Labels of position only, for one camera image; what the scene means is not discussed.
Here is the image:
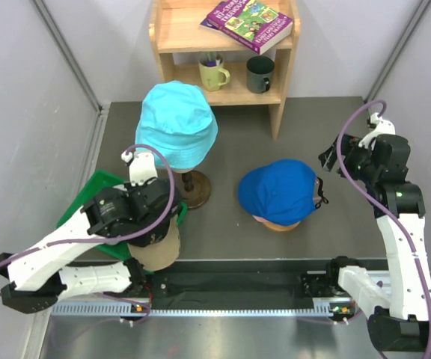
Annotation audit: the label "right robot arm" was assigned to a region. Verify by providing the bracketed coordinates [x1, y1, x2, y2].
[319, 134, 431, 358]

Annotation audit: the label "cream mannequin head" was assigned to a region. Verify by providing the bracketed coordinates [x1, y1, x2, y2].
[172, 168, 195, 174]

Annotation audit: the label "pink baseball cap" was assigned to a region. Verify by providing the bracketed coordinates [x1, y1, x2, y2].
[253, 177, 321, 224]

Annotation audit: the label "yellow-green mug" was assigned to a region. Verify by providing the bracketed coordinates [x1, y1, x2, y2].
[198, 57, 231, 92]

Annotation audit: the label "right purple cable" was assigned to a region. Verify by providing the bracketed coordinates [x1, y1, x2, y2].
[339, 99, 431, 359]

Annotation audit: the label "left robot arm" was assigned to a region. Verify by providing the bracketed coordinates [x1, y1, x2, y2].
[0, 177, 182, 314]

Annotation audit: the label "tan hat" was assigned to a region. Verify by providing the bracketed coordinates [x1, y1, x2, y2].
[127, 218, 180, 271]

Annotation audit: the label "green plastic tray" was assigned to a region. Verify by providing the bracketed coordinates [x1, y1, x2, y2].
[57, 170, 187, 260]

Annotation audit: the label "purple children's book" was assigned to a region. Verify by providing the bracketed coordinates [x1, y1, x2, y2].
[205, 0, 293, 55]

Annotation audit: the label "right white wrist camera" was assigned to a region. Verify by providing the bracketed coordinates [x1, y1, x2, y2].
[358, 112, 396, 150]

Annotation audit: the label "purple cable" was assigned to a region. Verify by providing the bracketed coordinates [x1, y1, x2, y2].
[0, 144, 176, 298]
[339, 99, 431, 359]

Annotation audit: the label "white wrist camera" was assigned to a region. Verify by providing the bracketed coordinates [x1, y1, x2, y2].
[121, 150, 158, 186]
[358, 112, 396, 150]

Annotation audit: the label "light wooden hat stand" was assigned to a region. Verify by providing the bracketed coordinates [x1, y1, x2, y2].
[262, 221, 300, 233]

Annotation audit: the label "pens in mug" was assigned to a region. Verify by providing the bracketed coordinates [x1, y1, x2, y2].
[200, 52, 223, 67]

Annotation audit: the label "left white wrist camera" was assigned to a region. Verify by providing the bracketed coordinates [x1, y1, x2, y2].
[121, 150, 158, 186]

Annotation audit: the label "dark green mug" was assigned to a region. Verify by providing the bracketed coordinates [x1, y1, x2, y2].
[246, 55, 275, 93]

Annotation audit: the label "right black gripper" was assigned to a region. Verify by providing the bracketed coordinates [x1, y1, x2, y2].
[319, 132, 380, 184]

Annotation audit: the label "blue baseball cap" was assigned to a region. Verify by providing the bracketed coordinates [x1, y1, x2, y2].
[237, 159, 317, 227]

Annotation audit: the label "black cap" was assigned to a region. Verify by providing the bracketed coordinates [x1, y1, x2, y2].
[126, 191, 183, 248]

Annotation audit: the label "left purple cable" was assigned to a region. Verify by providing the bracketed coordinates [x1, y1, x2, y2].
[0, 144, 176, 298]

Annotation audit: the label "cyan bucket hat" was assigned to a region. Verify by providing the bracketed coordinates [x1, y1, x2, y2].
[135, 81, 218, 169]

